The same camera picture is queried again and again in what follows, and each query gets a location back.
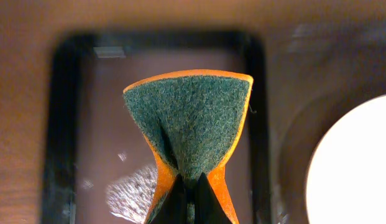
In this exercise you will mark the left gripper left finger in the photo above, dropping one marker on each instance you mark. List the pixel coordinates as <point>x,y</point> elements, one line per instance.
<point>174,207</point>

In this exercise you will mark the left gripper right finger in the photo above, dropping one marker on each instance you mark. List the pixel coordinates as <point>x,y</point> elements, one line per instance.
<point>207,207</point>

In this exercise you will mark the green orange sponge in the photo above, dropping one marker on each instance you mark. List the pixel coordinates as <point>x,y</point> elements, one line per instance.
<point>192,121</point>

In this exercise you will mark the white plate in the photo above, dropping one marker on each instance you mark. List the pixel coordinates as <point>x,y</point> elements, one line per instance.
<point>346,181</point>

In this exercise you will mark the small black tray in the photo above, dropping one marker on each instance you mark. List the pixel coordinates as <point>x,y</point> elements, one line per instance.
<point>59,175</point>

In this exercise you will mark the large dark brown tray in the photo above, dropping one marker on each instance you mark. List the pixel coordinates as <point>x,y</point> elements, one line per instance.
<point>316,73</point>

